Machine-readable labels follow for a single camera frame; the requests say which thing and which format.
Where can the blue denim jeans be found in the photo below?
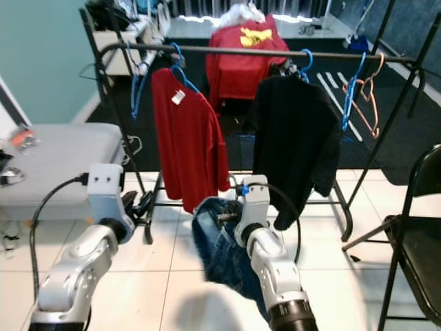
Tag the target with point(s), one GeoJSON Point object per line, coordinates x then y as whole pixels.
{"type": "Point", "coordinates": [220, 255]}

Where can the blue plastic hanger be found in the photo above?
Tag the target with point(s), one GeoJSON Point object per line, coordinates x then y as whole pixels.
{"type": "Point", "coordinates": [350, 96]}
{"type": "Point", "coordinates": [307, 65]}
{"type": "Point", "coordinates": [182, 74]}
{"type": "Point", "coordinates": [138, 89]}

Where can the orange plastic hanger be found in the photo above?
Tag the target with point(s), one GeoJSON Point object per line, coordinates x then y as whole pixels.
{"type": "Point", "coordinates": [375, 114]}

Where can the red shirt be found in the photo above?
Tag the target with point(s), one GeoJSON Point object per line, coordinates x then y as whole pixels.
{"type": "Point", "coordinates": [189, 145]}

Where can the black shirt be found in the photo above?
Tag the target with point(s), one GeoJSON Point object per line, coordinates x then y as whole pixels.
{"type": "Point", "coordinates": [293, 138]}

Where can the small silver black packet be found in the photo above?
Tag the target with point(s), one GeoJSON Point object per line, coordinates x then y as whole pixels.
{"type": "Point", "coordinates": [10, 176]}

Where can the orange packet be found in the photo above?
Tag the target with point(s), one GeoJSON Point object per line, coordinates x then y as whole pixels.
{"type": "Point", "coordinates": [24, 138]}

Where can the red cloth with yellow print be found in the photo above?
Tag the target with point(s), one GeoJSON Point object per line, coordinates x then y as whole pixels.
{"type": "Point", "coordinates": [238, 76]}

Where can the white cabinet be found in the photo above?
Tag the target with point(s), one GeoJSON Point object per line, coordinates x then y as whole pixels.
{"type": "Point", "coordinates": [120, 58]}

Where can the black metal clothes rack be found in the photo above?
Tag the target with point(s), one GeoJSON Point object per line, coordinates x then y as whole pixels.
{"type": "Point", "coordinates": [234, 50]}

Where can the black bag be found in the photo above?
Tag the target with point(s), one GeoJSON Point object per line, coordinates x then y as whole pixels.
{"type": "Point", "coordinates": [107, 15]}

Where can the black folding chair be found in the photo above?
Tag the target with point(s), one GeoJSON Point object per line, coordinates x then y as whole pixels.
{"type": "Point", "coordinates": [420, 241]}

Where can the white crumpled plastic bag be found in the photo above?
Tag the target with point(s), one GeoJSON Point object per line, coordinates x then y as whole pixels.
{"type": "Point", "coordinates": [241, 15]}

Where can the grey power strip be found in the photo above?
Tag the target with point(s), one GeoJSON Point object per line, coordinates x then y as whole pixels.
{"type": "Point", "coordinates": [309, 29]}

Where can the dark pleated curtain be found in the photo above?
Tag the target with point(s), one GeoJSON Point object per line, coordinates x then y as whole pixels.
{"type": "Point", "coordinates": [248, 7]}

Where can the blue mop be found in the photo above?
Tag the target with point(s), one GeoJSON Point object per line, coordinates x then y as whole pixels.
{"type": "Point", "coordinates": [358, 45]}

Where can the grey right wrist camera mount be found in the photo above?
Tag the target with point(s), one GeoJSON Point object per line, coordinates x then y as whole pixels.
{"type": "Point", "coordinates": [253, 207]}

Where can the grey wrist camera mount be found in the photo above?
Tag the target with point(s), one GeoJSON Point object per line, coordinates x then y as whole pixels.
{"type": "Point", "coordinates": [253, 207]}
{"type": "Point", "coordinates": [110, 193]}

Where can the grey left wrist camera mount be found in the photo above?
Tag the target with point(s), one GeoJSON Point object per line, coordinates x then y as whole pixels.
{"type": "Point", "coordinates": [110, 193]}

